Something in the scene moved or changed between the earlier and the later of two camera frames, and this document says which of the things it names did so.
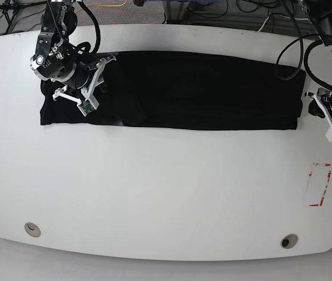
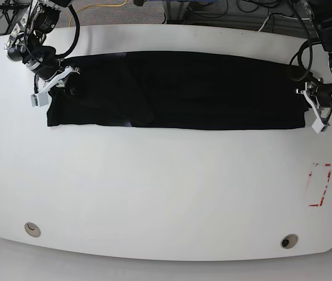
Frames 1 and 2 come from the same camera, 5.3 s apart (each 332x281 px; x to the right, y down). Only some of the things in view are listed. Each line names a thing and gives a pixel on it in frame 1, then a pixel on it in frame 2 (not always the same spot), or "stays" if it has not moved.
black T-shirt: [187, 89] stays
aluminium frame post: [176, 12] stays
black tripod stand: [10, 8] stays
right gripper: [81, 80] -> [51, 72]
